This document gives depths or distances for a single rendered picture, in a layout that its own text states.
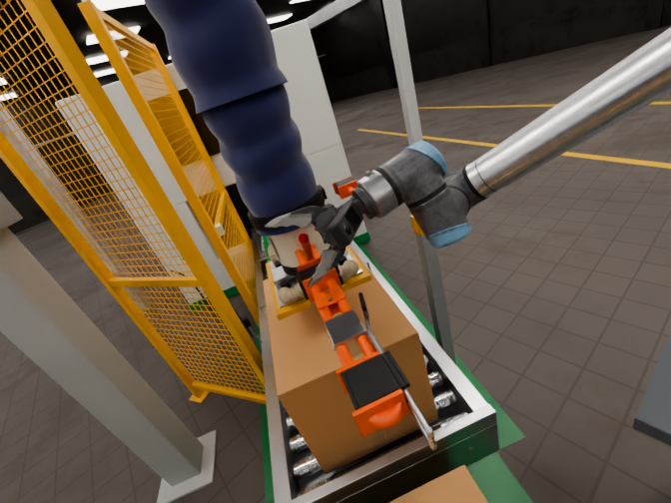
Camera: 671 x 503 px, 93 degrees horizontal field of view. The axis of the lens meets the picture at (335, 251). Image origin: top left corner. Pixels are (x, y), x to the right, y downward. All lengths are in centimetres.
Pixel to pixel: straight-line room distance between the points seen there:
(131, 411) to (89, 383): 23
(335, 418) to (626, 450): 125
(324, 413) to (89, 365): 103
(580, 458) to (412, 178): 145
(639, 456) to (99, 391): 218
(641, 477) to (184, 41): 199
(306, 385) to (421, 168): 59
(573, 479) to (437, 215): 134
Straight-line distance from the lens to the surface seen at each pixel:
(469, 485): 114
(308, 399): 93
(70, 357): 167
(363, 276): 92
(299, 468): 126
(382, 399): 47
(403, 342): 90
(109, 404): 181
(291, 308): 91
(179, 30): 84
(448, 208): 68
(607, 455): 186
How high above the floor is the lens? 159
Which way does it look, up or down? 28 degrees down
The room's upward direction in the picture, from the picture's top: 19 degrees counter-clockwise
